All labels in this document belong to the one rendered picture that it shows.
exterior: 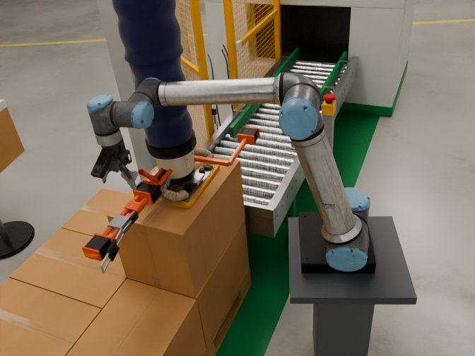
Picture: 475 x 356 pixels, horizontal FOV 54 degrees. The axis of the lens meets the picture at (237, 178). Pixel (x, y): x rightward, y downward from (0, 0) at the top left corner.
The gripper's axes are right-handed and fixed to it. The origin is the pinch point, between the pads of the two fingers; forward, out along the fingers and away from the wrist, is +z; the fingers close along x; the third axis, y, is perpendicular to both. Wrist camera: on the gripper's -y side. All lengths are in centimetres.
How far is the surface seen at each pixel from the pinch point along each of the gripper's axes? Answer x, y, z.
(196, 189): -11.3, 36.4, 24.6
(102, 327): 14, -20, 67
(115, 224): 0.1, -7.2, 12.8
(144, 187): 2.1, 17.2, 12.5
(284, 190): -35, 94, 62
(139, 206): -2.6, 5.8, 13.0
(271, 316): -40, 50, 121
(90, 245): 1.6, -20.6, 12.0
